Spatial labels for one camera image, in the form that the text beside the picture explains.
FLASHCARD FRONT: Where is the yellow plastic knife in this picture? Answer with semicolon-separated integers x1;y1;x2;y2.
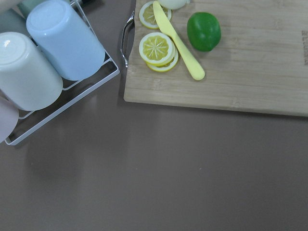
153;1;205;80

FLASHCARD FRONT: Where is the green lime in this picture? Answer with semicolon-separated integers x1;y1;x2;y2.
187;12;221;52

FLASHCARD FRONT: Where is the white cup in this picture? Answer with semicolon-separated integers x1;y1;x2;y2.
0;32;63;111

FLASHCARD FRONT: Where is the light blue cup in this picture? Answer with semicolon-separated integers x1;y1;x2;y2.
26;0;105;81

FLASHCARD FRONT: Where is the pink cup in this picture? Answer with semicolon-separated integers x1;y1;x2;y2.
0;97;19;142

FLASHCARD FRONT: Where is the mint green cup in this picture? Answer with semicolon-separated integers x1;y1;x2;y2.
17;0;45;17

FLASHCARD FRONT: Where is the grey cup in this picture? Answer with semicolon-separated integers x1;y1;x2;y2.
0;9;30;37

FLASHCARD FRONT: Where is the white wire cup rack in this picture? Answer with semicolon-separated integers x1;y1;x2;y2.
0;0;119;145

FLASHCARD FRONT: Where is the metal board handle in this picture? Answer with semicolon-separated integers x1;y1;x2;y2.
120;11;135;68

